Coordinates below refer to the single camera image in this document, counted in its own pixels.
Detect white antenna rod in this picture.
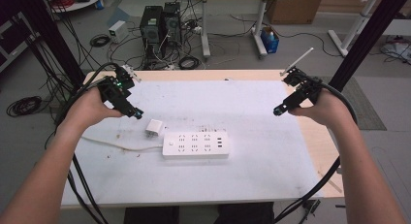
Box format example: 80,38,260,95
279,47,315,78

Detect white power strip cable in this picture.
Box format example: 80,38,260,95
80,135,164,152

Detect round white table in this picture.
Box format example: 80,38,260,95
41,0,107,15

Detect coiled black cable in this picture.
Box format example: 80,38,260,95
6,95,44,118
89,33,111,48
177,55,201,71

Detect black frame post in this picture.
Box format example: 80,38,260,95
327,0,411,93
15,0,87,91

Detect white power strip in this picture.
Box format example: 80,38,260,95
161,130,231,160

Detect white table mat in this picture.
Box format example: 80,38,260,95
60,80,324,208

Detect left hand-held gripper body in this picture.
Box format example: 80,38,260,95
97,64,136,111

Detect white metal stand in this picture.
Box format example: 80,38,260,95
327,0,391,58

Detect person's left hand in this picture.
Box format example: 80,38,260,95
62,86,124,135

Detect cardboard box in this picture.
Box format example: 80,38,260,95
266,0,326,25

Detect blue bin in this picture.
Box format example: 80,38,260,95
260,26,280,54

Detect small white box device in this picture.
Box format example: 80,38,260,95
108,19,130,45

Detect grey floor mat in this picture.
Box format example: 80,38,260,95
318,76,388,132

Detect person's right hand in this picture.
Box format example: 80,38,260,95
288,87,356,129

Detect small black computer tower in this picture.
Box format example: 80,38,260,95
163,1,183,48

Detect white charger adapter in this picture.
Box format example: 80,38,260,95
144,118,165,139

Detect large black computer tower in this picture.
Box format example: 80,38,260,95
139,5,165,59

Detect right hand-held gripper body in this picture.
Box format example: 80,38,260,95
282,66,324,106

